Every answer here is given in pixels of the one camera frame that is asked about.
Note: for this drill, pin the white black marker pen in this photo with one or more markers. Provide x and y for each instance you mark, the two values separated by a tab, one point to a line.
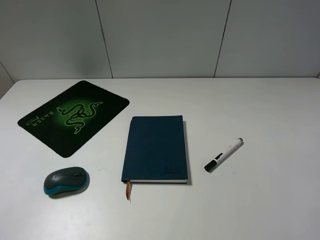
223	155

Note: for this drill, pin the grey teal computer mouse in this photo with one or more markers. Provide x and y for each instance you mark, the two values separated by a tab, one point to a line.
65	180

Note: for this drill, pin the dark blue notebook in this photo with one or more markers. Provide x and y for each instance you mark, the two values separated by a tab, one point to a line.
155	152

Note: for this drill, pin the black green snake mouse pad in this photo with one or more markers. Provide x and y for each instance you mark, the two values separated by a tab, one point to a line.
69	120

